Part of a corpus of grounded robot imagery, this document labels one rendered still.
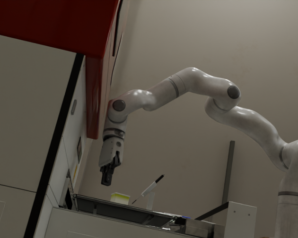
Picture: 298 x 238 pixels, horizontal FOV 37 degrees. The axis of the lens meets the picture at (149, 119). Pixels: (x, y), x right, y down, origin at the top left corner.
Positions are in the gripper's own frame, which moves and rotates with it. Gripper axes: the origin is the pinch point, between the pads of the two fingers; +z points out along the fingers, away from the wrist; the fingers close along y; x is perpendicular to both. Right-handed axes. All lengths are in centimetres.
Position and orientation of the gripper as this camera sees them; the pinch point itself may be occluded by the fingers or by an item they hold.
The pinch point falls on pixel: (106, 179)
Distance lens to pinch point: 159.7
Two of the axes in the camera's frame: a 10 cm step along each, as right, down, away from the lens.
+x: -8.0, -3.5, -4.8
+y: -5.8, 3.1, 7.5
